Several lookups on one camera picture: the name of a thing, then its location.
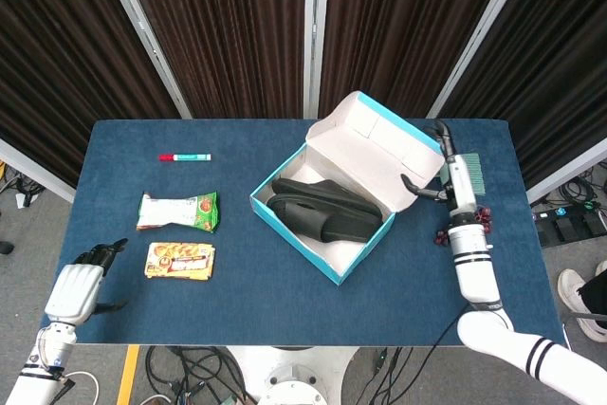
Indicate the red capped marker pen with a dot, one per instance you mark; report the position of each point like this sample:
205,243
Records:
189,157

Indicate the light blue shoe box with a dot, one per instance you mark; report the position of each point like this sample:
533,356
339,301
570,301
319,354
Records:
374,153

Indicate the dark red grape bunch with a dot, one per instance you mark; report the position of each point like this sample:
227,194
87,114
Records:
484,217

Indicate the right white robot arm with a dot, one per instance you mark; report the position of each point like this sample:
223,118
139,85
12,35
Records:
474,272

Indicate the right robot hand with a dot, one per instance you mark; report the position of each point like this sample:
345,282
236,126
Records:
462,182

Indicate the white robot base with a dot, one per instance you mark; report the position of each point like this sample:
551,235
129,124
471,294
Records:
294,376

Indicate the white sneaker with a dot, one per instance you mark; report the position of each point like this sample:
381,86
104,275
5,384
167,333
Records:
571,289
602,268

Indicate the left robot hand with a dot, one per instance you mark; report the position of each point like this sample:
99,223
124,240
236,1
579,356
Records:
76,291

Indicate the green and white snack packet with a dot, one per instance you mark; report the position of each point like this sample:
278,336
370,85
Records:
171,213

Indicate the mint green hand brush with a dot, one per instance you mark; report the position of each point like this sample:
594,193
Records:
476,172

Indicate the black slipper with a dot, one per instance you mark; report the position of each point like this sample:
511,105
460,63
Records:
332,191
303,215

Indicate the yellow snack packet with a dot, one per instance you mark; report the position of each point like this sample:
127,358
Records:
180,260

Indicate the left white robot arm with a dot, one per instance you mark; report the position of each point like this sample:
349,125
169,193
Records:
33,381

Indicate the black trouser leg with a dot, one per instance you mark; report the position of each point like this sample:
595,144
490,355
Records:
595,296

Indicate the brown curtain partition panel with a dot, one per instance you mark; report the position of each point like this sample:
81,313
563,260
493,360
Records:
57,44
559,68
227,35
403,35

